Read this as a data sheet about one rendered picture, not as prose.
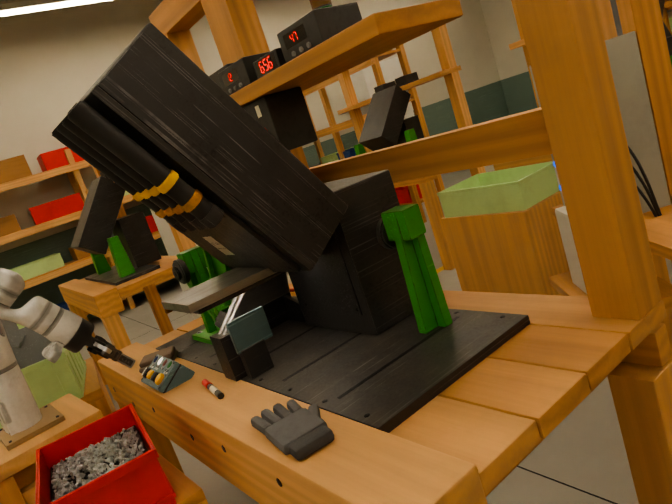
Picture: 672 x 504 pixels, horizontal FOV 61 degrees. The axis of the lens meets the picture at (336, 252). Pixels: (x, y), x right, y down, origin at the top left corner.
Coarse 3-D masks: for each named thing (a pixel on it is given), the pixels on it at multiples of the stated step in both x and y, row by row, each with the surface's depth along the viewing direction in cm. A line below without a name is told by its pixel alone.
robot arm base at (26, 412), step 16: (16, 368) 155; (0, 384) 151; (16, 384) 154; (0, 400) 152; (16, 400) 154; (32, 400) 158; (0, 416) 154; (16, 416) 154; (32, 416) 157; (16, 432) 155
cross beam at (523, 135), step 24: (504, 120) 117; (528, 120) 112; (408, 144) 140; (432, 144) 134; (456, 144) 129; (480, 144) 123; (504, 144) 119; (528, 144) 114; (312, 168) 175; (336, 168) 166; (360, 168) 157; (384, 168) 150; (408, 168) 143; (432, 168) 137; (456, 168) 131
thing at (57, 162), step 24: (0, 168) 683; (24, 168) 695; (48, 168) 710; (72, 168) 715; (0, 192) 675; (48, 216) 710; (72, 216) 715; (0, 240) 672; (24, 264) 729; (48, 264) 708; (72, 264) 719; (24, 288) 686
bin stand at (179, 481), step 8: (160, 456) 129; (160, 464) 125; (168, 464) 124; (168, 472) 120; (176, 472) 119; (176, 480) 116; (184, 480) 115; (176, 488) 113; (184, 488) 112; (192, 488) 111; (200, 488) 110; (176, 496) 110; (184, 496) 109; (192, 496) 109; (200, 496) 110
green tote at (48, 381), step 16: (64, 352) 189; (32, 368) 186; (48, 368) 188; (64, 368) 190; (80, 368) 210; (32, 384) 186; (48, 384) 188; (64, 384) 190; (80, 384) 196; (48, 400) 188
